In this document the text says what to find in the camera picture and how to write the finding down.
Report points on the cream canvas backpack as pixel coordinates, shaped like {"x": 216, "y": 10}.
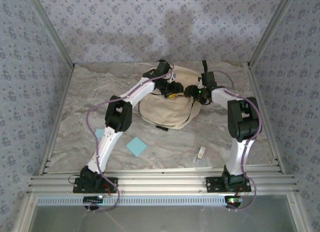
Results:
{"x": 170, "y": 112}

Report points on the blue sticky note pad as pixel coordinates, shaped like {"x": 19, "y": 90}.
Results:
{"x": 136, "y": 146}
{"x": 99, "y": 133}

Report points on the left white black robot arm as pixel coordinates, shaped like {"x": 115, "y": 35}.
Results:
{"x": 107, "y": 142}

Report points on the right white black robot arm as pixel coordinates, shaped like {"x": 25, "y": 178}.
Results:
{"x": 240, "y": 154}

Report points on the small circuit board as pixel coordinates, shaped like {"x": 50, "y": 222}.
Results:
{"x": 93, "y": 199}
{"x": 233, "y": 200}

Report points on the grey metal panel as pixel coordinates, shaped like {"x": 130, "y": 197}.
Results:
{"x": 162, "y": 219}

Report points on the aluminium side rail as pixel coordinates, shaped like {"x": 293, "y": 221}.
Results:
{"x": 61, "y": 104}
{"x": 265, "y": 117}

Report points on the aluminium front rail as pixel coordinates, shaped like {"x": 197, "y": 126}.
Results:
{"x": 162, "y": 184}

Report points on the aluminium frame post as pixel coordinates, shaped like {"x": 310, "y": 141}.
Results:
{"x": 52, "y": 29}
{"x": 269, "y": 29}

